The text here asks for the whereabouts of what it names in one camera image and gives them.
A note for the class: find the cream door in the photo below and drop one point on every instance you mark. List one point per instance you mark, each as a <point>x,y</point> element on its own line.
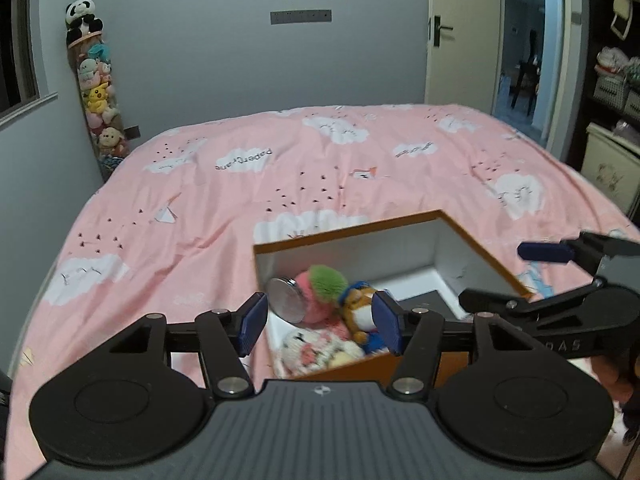
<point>465,60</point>

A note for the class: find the white pink crochet plush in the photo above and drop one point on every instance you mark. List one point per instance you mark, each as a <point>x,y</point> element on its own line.
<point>310,352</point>

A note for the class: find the orange cat plush toy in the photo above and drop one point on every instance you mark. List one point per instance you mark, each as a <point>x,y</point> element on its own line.
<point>357,315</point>

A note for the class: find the pink printed blanket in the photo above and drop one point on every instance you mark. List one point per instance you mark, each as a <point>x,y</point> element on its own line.
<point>200,200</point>

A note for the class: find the pink and green plush toy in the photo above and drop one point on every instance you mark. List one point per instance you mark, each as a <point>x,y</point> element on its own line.
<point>325,285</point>

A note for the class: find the panda plush toy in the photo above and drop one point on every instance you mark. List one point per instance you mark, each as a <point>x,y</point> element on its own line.
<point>82,15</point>

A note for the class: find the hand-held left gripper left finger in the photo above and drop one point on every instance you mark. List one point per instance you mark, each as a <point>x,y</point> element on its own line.
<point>252,322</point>

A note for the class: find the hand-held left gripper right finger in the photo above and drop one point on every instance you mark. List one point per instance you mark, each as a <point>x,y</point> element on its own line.
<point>387,322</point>

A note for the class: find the person's right hand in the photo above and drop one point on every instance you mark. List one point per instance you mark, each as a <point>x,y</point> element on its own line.
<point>612,377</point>

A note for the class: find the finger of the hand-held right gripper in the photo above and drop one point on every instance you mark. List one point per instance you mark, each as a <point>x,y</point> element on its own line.
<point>495,301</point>
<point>545,251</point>

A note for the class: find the yellow cardboard box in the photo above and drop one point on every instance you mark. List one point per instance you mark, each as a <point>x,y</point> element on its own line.
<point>450,260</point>

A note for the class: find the black wall socket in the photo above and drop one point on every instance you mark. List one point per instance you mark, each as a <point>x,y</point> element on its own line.
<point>132,133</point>

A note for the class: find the checked storage basket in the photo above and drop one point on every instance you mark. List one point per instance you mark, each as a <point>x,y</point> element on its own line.
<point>632,102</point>
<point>610,92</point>

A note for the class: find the window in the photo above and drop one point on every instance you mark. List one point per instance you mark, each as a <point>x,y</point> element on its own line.
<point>15,60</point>

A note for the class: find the round glitter compact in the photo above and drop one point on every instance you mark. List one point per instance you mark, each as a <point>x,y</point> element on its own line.
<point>287,300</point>

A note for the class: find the hanging stack of plush toys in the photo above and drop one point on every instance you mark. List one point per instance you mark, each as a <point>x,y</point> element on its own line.
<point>97,100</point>

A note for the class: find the dark chair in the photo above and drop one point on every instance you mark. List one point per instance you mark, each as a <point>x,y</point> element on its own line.
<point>525,67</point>

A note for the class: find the grey wall socket strip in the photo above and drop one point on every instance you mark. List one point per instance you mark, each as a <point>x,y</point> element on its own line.
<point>300,16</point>

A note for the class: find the dark shelf unit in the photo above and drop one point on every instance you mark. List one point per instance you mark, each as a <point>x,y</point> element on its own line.
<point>585,35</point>

